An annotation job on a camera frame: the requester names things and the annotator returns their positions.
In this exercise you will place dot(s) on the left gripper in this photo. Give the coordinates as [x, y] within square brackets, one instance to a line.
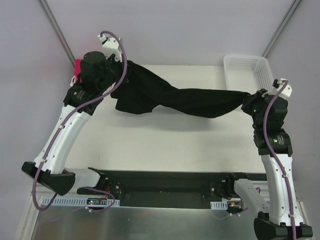
[117, 74]

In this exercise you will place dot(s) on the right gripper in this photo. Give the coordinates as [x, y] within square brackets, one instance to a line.
[253, 99]

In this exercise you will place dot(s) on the black daisy print t-shirt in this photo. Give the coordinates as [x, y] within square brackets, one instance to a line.
[142, 90]

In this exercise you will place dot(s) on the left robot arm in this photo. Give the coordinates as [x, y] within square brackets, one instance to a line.
[48, 168]

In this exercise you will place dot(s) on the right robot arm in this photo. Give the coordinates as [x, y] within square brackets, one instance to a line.
[279, 218]

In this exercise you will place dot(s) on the pink folded t-shirt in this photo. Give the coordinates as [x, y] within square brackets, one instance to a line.
[77, 70]

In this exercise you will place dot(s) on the white folded t-shirt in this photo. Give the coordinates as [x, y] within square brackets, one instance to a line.
[72, 81]

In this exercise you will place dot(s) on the white plastic basket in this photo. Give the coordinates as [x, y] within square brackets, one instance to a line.
[247, 73]

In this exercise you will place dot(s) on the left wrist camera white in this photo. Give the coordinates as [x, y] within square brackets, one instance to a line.
[110, 47]

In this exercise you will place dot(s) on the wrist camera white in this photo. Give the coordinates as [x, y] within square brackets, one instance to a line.
[110, 47]
[282, 88]

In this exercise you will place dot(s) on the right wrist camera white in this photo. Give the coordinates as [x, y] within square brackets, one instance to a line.
[282, 88]

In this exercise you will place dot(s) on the right white cable duct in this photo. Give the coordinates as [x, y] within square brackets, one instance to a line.
[219, 205]

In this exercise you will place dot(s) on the white cable duct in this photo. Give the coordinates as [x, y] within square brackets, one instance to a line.
[84, 202]
[219, 205]

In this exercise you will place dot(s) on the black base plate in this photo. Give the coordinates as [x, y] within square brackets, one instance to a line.
[167, 189]

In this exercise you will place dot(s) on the left white cable duct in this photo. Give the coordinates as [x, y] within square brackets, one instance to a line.
[84, 202]

